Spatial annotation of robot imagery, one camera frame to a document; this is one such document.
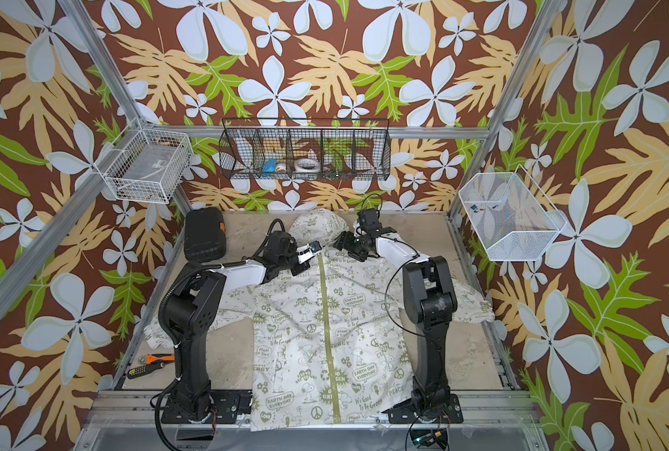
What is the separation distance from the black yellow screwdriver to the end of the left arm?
0.43 meters

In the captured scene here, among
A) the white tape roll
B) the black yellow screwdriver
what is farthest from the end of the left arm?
the black yellow screwdriver

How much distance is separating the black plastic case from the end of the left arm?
0.33 meters

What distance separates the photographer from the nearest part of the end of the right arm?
2.49 ft

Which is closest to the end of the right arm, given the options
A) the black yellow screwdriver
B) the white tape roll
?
the white tape roll

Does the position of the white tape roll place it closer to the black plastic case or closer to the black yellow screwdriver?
the black plastic case

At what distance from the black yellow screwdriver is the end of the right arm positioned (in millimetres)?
646

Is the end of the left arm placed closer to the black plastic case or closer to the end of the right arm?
the end of the right arm

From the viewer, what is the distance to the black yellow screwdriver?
80 centimetres

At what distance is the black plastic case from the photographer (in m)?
1.03

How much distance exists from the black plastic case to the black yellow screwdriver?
35 centimetres

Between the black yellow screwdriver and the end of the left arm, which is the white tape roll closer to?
the end of the left arm

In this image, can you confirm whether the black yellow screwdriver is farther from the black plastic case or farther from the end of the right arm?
the end of the right arm

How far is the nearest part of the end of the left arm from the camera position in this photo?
80 cm

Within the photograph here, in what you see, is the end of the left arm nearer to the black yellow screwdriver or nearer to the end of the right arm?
the end of the right arm
